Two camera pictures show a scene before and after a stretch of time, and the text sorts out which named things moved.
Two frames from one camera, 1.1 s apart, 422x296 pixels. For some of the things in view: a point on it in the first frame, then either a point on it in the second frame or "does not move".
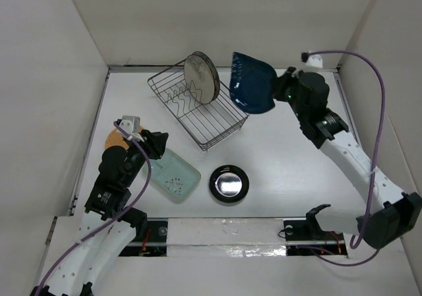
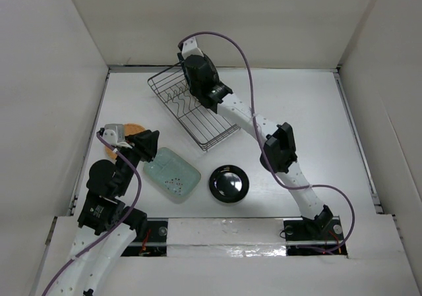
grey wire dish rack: (208, 124) does not move
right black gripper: (291, 75) to (211, 71)
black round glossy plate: (229, 183) does not move
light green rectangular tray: (173, 176) does not move
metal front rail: (236, 243) does not move
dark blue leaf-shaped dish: (253, 84) to (182, 62)
